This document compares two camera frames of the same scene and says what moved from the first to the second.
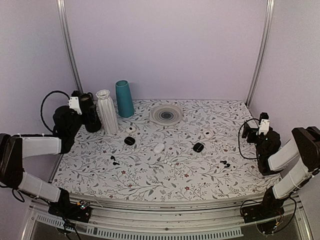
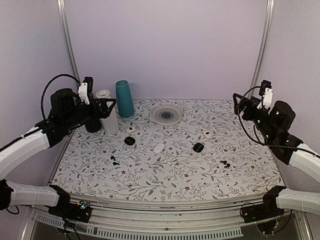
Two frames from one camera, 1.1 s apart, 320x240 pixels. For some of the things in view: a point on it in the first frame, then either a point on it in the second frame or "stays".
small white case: (207, 134) stays
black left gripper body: (88, 120) → (96, 114)
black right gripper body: (252, 131) → (248, 115)
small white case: (130, 130) stays
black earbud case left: (129, 140) stays
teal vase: (124, 101) stays
